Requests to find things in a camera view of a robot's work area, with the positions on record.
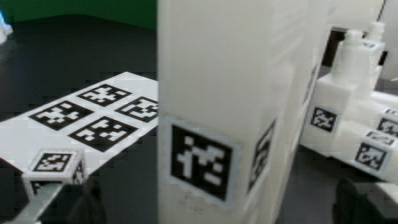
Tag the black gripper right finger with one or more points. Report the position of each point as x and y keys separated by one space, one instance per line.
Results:
x=366 y=203

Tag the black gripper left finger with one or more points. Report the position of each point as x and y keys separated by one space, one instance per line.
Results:
x=66 y=204

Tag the flat white chair back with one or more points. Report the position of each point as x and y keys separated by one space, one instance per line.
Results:
x=96 y=120

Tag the white chair leg with tag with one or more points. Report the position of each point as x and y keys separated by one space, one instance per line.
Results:
x=366 y=149

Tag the white chair seat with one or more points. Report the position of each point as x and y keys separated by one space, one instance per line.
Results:
x=343 y=87

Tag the white chair leg front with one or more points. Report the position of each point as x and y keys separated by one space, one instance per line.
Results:
x=387 y=122

